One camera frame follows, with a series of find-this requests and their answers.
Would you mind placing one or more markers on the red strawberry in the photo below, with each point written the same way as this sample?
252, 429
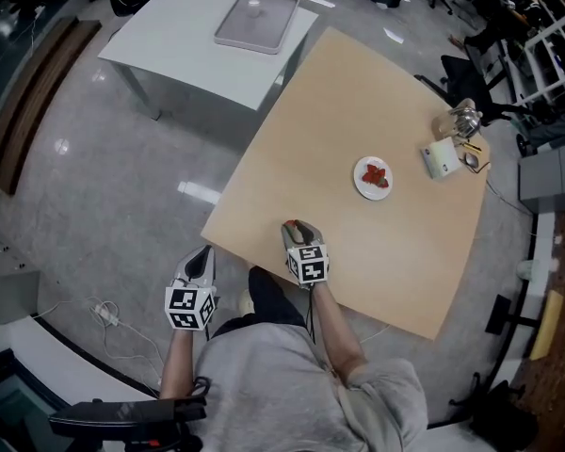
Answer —
383, 183
290, 224
371, 172

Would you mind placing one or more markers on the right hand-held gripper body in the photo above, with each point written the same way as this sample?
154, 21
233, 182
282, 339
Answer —
308, 264

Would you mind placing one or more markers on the white sheet of paper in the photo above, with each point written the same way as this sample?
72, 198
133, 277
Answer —
393, 36

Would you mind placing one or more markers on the clear glass jug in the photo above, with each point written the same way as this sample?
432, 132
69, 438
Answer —
443, 125

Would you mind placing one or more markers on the yellow and black utility knife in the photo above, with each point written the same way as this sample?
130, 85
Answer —
471, 146

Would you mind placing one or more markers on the grey computer mouse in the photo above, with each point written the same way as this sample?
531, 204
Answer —
472, 160

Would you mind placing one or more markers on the grey control box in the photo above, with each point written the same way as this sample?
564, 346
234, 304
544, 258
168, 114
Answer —
4, 276

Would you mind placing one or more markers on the yellow foam board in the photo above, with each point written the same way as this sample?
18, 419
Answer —
546, 327

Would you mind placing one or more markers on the white side table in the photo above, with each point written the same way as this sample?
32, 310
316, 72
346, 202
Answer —
183, 59

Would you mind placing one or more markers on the small white cup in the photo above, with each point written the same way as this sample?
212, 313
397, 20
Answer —
254, 7

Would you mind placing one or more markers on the person's left forearm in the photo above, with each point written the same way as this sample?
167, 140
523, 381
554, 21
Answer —
179, 365

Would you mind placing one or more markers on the grey metal cabinet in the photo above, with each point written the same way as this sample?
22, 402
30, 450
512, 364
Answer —
553, 172

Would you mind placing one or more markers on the white shelf rack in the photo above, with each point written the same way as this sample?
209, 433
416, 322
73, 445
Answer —
553, 59

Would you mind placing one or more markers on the black swivel chair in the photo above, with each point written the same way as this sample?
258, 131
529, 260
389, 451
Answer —
122, 417

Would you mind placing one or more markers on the black office chair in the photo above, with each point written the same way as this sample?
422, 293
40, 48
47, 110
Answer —
466, 83

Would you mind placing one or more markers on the shiny metal kettle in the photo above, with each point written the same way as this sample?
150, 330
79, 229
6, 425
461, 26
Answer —
467, 119

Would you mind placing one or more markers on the white cardboard box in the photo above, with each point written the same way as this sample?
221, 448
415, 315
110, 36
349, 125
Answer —
440, 158

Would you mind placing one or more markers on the person's right forearm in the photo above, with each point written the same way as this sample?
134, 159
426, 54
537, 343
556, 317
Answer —
334, 332

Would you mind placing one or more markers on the white round plate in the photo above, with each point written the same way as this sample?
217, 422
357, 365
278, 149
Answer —
363, 191

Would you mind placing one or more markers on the person's pale shoe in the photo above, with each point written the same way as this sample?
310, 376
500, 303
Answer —
246, 301

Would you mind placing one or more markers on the person's grey sweatshirt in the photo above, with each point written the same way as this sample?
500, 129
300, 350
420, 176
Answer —
287, 393

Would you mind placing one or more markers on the black floor bag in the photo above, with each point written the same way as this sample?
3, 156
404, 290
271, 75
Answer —
499, 408

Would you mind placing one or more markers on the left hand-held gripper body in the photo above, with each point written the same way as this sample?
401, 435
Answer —
184, 305

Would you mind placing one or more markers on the long wooden bench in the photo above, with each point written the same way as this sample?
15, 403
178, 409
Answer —
33, 101

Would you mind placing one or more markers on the black flat panel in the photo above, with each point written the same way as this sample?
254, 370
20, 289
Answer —
498, 314

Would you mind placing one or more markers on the person's dark trouser leg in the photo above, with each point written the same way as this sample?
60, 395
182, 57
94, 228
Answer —
273, 299

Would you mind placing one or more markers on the grey plastic tray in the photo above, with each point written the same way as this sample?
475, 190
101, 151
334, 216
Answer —
256, 31

